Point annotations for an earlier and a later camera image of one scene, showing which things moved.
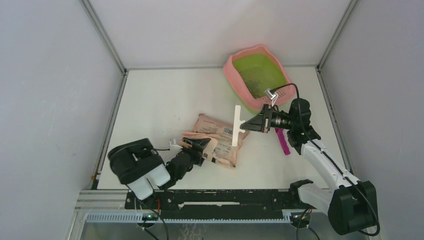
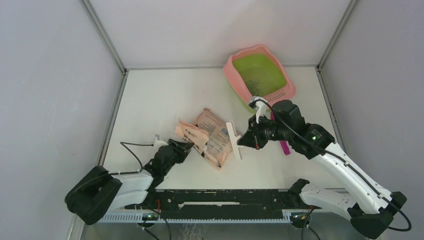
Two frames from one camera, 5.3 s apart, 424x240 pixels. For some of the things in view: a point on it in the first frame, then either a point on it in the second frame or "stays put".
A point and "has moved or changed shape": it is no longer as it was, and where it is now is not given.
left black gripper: (197, 150) → (182, 148)
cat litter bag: (226, 154) has moved or changed shape
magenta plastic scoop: (285, 147) stays put
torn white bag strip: (237, 124) → (234, 139)
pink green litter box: (251, 72) stays put
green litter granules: (258, 82) stays put
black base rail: (216, 204) stays put
